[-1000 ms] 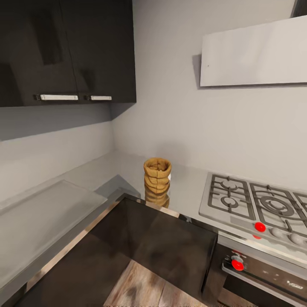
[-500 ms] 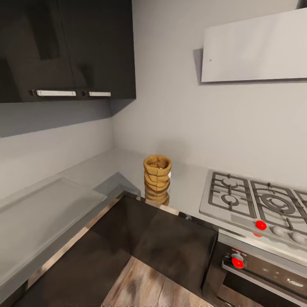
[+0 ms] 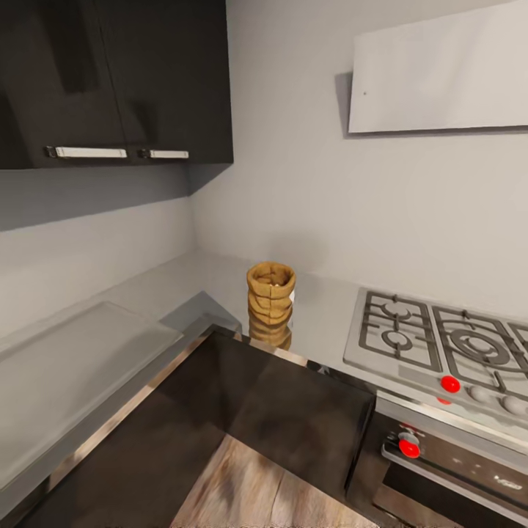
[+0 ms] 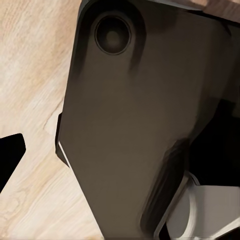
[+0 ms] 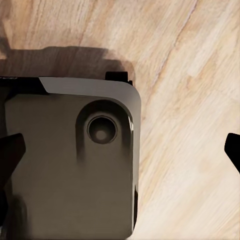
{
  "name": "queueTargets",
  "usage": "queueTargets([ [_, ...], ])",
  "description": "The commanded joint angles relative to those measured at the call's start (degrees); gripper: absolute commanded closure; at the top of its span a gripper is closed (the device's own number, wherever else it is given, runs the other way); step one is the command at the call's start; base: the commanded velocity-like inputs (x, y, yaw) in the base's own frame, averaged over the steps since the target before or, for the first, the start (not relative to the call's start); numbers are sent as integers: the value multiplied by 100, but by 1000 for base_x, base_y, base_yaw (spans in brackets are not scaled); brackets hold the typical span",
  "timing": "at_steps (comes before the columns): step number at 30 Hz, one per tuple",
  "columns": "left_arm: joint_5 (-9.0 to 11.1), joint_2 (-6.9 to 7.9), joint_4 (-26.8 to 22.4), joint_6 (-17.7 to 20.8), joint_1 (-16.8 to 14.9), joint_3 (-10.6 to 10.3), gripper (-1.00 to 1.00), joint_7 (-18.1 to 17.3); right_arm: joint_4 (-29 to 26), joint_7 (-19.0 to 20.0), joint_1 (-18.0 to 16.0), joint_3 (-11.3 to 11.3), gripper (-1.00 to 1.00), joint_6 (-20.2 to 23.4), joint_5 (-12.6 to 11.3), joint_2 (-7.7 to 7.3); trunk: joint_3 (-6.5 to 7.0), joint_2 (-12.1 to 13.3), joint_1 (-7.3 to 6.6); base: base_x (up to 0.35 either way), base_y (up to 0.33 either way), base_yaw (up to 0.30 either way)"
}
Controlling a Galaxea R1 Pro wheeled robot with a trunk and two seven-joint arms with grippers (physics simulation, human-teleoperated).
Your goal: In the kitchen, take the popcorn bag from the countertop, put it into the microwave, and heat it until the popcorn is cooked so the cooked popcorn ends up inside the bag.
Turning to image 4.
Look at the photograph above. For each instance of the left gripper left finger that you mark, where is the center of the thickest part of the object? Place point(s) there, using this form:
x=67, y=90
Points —
x=12, y=149

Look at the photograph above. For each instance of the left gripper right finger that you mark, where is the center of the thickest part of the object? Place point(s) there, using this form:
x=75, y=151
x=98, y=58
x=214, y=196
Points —
x=232, y=149

